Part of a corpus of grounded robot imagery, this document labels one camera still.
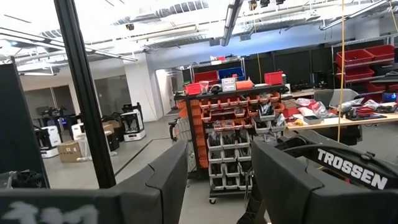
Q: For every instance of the laptop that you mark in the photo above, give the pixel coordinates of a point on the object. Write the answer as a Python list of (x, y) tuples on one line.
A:
[(390, 97)]

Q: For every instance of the large red bin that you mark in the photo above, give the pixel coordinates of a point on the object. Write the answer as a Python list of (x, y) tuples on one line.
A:
[(354, 57), (356, 74), (381, 52)]

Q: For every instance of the cardboard box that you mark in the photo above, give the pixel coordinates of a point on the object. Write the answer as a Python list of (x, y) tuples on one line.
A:
[(69, 151)]

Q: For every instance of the metal shelving unit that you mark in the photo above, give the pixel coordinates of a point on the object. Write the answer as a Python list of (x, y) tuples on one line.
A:
[(333, 62)]

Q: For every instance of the white box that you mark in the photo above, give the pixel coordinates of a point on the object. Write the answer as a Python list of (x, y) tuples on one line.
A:
[(229, 84)]

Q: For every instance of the ceiling light bar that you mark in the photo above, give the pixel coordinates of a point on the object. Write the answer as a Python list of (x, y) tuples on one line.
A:
[(231, 21)]

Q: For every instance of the white and black machine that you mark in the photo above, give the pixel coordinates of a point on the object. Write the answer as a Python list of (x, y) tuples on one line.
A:
[(77, 131), (48, 141), (133, 123)]

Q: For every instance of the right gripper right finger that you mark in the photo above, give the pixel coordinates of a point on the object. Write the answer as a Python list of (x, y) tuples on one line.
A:
[(286, 193)]

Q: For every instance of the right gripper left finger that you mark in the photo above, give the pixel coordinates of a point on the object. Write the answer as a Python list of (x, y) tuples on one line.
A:
[(168, 193)]

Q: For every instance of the black aluminium frame rails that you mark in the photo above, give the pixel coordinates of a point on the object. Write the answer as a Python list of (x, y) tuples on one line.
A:
[(84, 93)]

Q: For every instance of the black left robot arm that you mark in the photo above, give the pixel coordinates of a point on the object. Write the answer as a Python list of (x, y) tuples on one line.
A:
[(392, 178)]

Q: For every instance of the long wooden table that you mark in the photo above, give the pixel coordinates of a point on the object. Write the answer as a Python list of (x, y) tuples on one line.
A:
[(326, 123)]

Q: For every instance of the wide blue bin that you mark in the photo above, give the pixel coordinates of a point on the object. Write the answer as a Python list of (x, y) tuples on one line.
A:
[(231, 73)]

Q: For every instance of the black partition panel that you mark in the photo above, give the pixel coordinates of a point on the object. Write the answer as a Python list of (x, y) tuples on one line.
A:
[(18, 124)]

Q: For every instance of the wide red bin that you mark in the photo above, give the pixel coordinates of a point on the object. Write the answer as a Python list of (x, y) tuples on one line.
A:
[(206, 77)]

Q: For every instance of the black tray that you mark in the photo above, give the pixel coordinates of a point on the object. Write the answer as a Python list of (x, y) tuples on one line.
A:
[(367, 115)]

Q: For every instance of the parts bin rack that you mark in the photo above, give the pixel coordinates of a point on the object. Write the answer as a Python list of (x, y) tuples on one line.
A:
[(230, 149)]

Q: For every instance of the small red bin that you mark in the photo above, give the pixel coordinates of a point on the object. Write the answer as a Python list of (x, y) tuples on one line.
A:
[(192, 89), (273, 78)]

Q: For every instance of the orange box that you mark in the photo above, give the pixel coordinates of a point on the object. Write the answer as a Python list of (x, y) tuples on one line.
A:
[(244, 85)]

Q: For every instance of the grey office chair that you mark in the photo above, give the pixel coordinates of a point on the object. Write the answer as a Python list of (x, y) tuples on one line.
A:
[(337, 97)]

